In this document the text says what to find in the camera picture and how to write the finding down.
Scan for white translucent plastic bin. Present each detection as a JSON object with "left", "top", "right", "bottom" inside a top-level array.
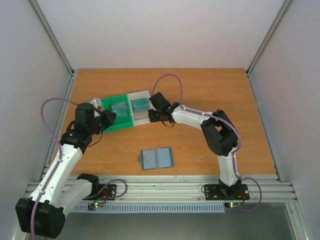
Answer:
[{"left": 127, "top": 90, "right": 153, "bottom": 126}]

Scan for left aluminium corner post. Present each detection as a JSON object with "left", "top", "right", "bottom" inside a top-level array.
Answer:
[{"left": 28, "top": 0, "right": 74, "bottom": 76}]

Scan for left small circuit board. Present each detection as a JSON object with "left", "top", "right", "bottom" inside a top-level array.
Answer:
[{"left": 87, "top": 202, "right": 104, "bottom": 211}]

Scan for right small circuit board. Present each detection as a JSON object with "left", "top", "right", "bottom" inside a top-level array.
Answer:
[{"left": 224, "top": 202, "right": 243, "bottom": 209}]

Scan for green plastic bin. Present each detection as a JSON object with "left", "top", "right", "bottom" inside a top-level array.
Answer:
[{"left": 89, "top": 94, "right": 134, "bottom": 133}]

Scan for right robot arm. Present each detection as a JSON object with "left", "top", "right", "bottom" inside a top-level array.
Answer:
[{"left": 148, "top": 92, "right": 242, "bottom": 199}]

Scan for aluminium front rail frame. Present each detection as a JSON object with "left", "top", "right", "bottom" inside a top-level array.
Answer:
[{"left": 22, "top": 174, "right": 298, "bottom": 204}]

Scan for aluminium corner post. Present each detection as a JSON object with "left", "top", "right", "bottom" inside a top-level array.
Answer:
[
  {"left": 246, "top": 0, "right": 293, "bottom": 78},
  {"left": 28, "top": 0, "right": 74, "bottom": 76}
]

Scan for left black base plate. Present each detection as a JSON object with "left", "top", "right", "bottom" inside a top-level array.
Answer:
[{"left": 84, "top": 184, "right": 117, "bottom": 201}]

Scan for grey slotted cable duct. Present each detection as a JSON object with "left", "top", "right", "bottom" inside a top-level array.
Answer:
[{"left": 71, "top": 202, "right": 225, "bottom": 214}]

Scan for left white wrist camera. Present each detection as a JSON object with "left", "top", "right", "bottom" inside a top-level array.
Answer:
[{"left": 89, "top": 98, "right": 102, "bottom": 109}]

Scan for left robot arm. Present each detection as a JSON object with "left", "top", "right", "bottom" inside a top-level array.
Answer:
[{"left": 15, "top": 102, "right": 117, "bottom": 239}]

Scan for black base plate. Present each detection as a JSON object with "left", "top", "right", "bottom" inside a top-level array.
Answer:
[
  {"left": 201, "top": 184, "right": 250, "bottom": 201},
  {"left": 84, "top": 184, "right": 117, "bottom": 201}
]

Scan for teal leather card holder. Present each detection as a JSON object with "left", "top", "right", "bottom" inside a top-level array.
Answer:
[{"left": 138, "top": 147, "right": 174, "bottom": 171}]

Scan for small circuit board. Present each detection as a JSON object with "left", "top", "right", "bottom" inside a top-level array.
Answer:
[
  {"left": 224, "top": 202, "right": 243, "bottom": 209},
  {"left": 87, "top": 202, "right": 104, "bottom": 211}
]

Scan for right aluminium corner post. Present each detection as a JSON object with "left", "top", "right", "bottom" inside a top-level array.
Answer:
[{"left": 246, "top": 0, "right": 293, "bottom": 78}]

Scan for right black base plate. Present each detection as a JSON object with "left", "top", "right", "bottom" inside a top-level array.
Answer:
[{"left": 201, "top": 184, "right": 250, "bottom": 201}]

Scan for teal cards in white bin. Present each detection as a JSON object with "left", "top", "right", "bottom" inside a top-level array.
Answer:
[{"left": 130, "top": 97, "right": 149, "bottom": 112}]

